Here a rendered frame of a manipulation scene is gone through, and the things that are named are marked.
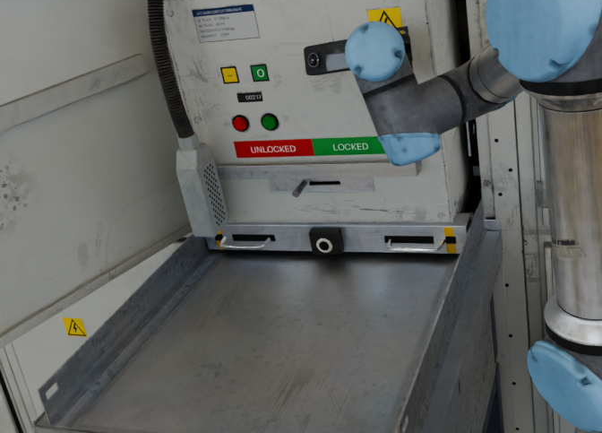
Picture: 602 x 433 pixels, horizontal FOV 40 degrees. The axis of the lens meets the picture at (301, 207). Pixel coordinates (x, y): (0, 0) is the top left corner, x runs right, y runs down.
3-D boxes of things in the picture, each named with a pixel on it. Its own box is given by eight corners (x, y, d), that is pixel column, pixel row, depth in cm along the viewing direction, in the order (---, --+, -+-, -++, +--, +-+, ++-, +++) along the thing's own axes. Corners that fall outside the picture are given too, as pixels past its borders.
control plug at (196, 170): (215, 238, 158) (193, 154, 150) (193, 238, 159) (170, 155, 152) (231, 218, 164) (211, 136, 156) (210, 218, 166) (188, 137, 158)
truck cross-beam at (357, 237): (468, 254, 153) (466, 226, 150) (208, 249, 173) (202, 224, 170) (473, 240, 157) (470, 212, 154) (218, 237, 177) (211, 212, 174)
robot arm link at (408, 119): (475, 136, 112) (445, 60, 111) (408, 168, 108) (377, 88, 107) (443, 143, 119) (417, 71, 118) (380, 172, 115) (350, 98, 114)
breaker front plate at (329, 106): (451, 232, 152) (421, -30, 131) (216, 230, 170) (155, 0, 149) (452, 229, 153) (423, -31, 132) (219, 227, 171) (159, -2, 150)
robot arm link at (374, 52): (358, 96, 107) (333, 33, 106) (361, 93, 118) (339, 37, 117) (416, 73, 105) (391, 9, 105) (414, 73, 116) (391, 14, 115)
